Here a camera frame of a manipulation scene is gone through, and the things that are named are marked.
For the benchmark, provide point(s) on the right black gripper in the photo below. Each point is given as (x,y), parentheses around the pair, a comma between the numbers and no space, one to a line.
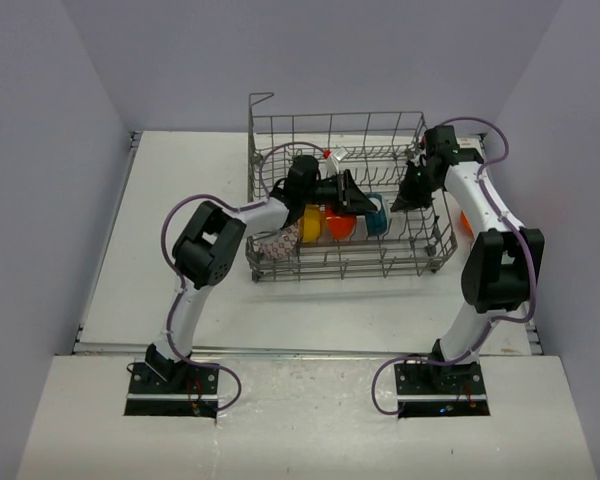
(407,199)

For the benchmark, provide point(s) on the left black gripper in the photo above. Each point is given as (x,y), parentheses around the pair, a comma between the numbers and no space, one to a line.
(348,199)

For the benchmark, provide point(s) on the orange white bowl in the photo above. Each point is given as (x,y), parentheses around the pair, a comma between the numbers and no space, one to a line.
(340,226)

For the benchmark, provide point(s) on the teal white bowl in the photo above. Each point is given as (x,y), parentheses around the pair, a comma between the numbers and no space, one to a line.
(377,222)

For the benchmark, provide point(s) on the orange plastic bowl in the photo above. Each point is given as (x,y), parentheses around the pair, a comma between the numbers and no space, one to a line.
(465,223)

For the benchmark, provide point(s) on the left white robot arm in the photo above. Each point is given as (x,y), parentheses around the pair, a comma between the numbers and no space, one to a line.
(201,236)

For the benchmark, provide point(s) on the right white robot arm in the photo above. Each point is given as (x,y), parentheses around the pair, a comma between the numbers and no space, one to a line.
(499,279)

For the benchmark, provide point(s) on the yellow bowl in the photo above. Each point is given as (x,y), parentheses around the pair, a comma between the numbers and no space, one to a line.
(312,224)

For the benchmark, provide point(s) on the red patterned white bowl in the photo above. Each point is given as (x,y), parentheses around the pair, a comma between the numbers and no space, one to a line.
(280,244)

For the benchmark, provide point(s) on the grey wire dish rack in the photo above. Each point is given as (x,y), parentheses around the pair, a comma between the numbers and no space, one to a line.
(348,167)

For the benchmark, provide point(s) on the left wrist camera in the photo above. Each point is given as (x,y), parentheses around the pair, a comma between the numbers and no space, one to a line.
(333,160)

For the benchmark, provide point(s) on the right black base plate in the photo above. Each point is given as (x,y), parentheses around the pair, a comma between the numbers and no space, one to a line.
(413,378)

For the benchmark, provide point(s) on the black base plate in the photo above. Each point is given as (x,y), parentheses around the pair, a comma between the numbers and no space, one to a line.
(413,378)
(193,383)

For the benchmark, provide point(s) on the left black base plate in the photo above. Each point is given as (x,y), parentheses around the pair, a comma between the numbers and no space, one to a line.
(193,383)

